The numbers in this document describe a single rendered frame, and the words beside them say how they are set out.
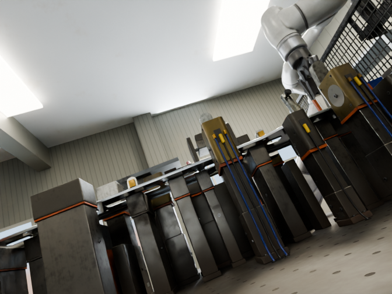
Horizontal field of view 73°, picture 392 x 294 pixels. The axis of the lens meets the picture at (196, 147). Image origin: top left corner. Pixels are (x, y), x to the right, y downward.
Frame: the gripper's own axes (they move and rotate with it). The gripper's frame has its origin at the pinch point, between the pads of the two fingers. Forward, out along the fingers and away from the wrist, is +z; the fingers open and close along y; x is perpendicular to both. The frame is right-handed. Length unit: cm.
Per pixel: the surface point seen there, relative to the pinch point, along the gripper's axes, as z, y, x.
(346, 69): 1.4, -20.0, 5.0
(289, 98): -14.9, 20.9, -0.6
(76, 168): -154, 301, 198
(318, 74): -3.7, -12.8, 6.7
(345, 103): 8.6, -17.2, 8.5
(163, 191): 4, 14, 60
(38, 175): -163, 294, 252
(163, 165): -11, 32, 58
